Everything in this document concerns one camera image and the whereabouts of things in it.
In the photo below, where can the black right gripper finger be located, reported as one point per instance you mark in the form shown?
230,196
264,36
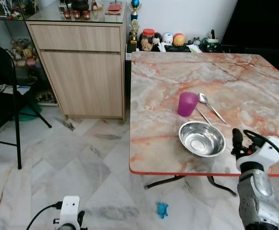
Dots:
237,135

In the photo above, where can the stainless steel bowl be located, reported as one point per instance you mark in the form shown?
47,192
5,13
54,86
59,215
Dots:
202,140

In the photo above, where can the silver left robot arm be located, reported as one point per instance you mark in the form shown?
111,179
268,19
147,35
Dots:
66,227

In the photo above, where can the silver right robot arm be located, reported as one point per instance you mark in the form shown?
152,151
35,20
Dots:
254,191

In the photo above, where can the silver metal fork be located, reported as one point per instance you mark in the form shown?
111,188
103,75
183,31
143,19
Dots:
204,116

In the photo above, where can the black metal table legs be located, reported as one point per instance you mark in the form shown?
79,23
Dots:
220,186

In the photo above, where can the silver metal spoon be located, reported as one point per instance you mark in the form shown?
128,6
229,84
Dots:
203,98

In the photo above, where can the purple plastic cup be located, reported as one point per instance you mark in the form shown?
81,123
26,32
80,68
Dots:
187,104

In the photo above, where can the small blue toy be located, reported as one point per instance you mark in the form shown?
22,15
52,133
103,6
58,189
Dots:
162,210

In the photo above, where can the dark green mug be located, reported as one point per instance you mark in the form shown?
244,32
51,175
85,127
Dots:
212,44

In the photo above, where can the orange yellow round toy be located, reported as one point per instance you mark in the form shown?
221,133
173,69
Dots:
178,40

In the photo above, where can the black television screen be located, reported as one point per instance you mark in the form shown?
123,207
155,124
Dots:
259,24

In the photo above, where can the green plastic basin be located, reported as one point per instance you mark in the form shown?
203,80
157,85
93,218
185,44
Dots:
29,112

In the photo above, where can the white round figurine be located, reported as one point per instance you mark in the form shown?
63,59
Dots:
167,38

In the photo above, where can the clear jar with red lid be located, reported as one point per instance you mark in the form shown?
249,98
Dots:
148,40

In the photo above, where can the black folding chair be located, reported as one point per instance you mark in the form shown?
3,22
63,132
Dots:
0,96

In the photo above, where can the light wooden cabinet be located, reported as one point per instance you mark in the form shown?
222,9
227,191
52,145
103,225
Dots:
82,72

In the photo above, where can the gold and blue trophy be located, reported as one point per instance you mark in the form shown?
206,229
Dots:
134,28

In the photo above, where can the red packet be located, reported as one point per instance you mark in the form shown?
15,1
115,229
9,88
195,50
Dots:
114,8

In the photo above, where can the glass display cabinet with toys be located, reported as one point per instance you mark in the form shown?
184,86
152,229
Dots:
15,52

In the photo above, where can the black teapot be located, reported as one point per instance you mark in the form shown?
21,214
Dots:
80,5

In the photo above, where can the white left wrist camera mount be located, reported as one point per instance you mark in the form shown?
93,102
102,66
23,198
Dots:
70,208

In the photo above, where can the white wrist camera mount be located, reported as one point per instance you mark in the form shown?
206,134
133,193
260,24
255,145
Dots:
268,151
70,208

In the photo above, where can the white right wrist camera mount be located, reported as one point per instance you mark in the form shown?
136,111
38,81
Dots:
268,151

